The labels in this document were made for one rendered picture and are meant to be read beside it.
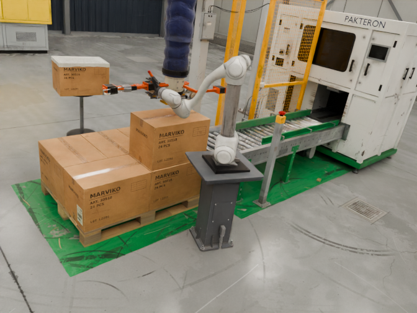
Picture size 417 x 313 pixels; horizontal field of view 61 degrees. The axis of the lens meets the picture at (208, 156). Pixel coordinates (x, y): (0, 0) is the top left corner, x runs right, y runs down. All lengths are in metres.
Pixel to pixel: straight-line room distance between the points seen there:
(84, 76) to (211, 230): 2.59
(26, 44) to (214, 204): 8.15
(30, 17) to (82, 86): 5.65
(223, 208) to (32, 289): 1.50
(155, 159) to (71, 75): 1.98
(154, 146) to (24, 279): 1.35
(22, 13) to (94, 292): 8.24
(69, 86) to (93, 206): 2.11
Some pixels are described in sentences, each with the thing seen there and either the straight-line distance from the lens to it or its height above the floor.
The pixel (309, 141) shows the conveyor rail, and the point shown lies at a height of 0.50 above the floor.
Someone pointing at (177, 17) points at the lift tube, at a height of 1.78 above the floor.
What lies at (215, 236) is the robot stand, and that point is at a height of 0.11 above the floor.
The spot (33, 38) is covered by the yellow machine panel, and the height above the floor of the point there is 0.36.
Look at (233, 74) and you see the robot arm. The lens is 2.38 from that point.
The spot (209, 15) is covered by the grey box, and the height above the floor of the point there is 1.74.
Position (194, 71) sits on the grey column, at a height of 1.06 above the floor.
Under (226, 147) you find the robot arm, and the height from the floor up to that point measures 1.01.
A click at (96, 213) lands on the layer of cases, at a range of 2.98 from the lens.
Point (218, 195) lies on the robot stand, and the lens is 2.87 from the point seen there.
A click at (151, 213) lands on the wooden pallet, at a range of 3.31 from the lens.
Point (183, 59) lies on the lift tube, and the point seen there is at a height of 1.46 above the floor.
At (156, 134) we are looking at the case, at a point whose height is 0.88.
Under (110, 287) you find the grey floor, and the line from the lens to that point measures 2.79.
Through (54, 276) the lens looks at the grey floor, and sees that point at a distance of 2.92.
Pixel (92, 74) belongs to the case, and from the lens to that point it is 4.71.
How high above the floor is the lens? 1.99
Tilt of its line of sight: 25 degrees down
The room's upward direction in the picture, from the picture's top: 8 degrees clockwise
